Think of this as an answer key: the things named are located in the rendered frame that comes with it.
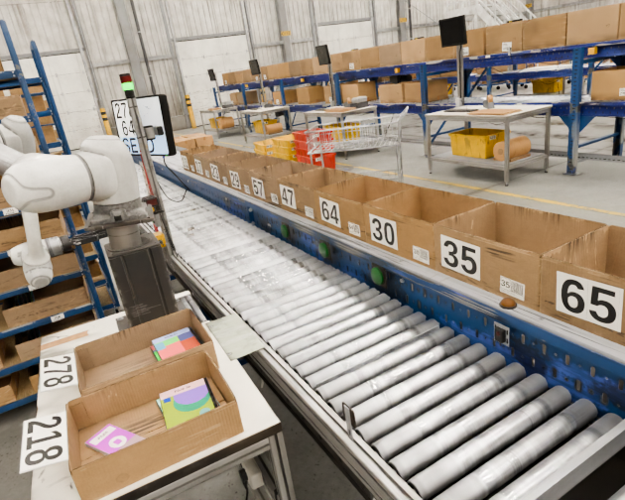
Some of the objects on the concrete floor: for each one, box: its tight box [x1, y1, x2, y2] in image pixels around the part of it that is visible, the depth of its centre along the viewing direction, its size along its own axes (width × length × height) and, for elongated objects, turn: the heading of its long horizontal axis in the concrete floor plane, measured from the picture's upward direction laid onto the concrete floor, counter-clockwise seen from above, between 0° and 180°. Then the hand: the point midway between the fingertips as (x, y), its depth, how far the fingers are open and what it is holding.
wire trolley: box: [305, 106, 409, 183], centre depth 521 cm, size 107×56×103 cm, turn 97°
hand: (105, 232), depth 237 cm, fingers open, 5 cm apart
